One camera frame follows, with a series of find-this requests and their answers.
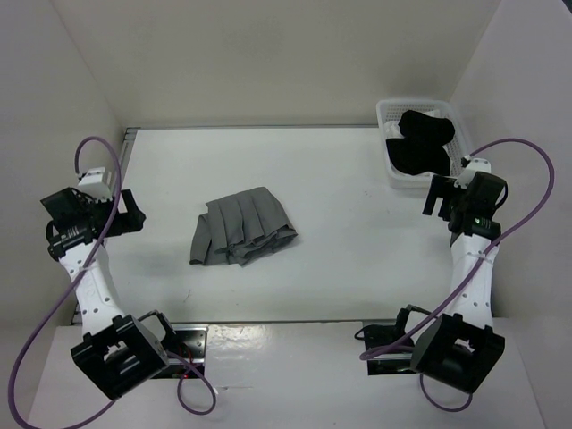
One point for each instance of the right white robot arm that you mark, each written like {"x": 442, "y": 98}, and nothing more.
{"x": 459, "y": 347}

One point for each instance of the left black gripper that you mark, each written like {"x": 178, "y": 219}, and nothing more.
{"x": 128, "y": 222}

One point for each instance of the grey pleated skirt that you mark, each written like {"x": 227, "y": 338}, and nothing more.
{"x": 240, "y": 228}

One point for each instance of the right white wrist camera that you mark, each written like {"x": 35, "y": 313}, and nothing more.
{"x": 470, "y": 167}

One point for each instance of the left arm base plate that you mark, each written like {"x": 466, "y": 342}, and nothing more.
{"x": 188, "y": 343}

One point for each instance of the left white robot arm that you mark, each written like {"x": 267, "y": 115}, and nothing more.
{"x": 117, "y": 352}

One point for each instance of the aluminium table edge rail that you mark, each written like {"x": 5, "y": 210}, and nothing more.
{"x": 111, "y": 179}

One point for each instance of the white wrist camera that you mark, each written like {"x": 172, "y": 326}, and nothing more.
{"x": 96, "y": 183}
{"x": 470, "y": 167}

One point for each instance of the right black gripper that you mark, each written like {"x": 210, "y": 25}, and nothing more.
{"x": 441, "y": 187}

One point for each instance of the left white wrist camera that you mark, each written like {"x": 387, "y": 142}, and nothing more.
{"x": 96, "y": 183}

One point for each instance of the black skirt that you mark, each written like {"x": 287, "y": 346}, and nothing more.
{"x": 420, "y": 147}

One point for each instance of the white garment in basket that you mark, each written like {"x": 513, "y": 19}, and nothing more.
{"x": 393, "y": 132}

